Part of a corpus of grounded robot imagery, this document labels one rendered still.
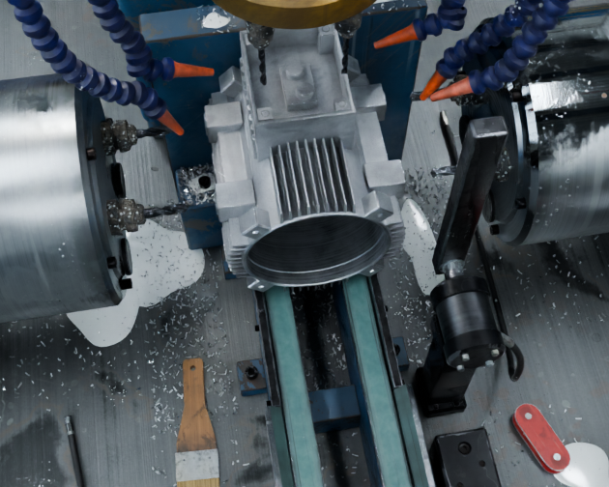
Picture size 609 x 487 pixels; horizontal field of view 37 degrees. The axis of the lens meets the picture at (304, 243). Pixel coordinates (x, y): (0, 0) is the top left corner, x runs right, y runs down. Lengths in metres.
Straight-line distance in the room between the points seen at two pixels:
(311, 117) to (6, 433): 0.54
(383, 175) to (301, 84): 0.12
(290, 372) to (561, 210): 0.33
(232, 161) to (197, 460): 0.36
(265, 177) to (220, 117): 0.09
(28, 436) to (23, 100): 0.43
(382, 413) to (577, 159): 0.33
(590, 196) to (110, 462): 0.62
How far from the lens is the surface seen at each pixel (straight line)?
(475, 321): 0.92
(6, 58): 1.46
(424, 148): 1.30
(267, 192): 0.92
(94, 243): 0.89
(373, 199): 0.91
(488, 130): 0.77
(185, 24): 0.98
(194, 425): 1.12
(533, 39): 0.80
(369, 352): 1.02
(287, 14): 0.74
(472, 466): 1.06
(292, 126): 0.90
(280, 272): 1.03
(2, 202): 0.89
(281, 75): 0.95
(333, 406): 1.08
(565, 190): 0.95
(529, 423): 1.13
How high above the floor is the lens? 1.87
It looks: 62 degrees down
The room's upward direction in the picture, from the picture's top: straight up
